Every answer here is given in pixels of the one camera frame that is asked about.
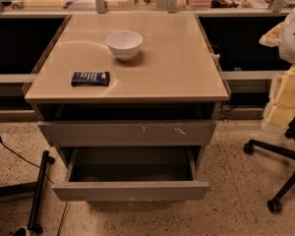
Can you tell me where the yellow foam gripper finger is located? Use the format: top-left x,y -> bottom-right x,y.
259,23 -> 282,47

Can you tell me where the grey drawer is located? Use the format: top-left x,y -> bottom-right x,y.
53,147 -> 208,202
38,120 -> 215,147

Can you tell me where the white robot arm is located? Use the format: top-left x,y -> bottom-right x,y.
259,8 -> 295,64

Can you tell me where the grey drawer cabinet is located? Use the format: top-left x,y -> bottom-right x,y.
22,13 -> 232,204

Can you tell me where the grey upper drawer front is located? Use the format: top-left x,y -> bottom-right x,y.
38,120 -> 215,147

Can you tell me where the black office chair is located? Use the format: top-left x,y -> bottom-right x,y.
243,104 -> 295,214

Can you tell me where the white ceramic bowl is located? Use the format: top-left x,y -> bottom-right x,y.
106,30 -> 143,61

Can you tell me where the dark blue snack packet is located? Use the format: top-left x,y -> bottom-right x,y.
71,72 -> 110,87

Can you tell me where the black rolling stand base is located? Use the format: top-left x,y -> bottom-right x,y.
0,150 -> 55,234

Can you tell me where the black floor cable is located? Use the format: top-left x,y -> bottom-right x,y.
0,121 -> 69,236

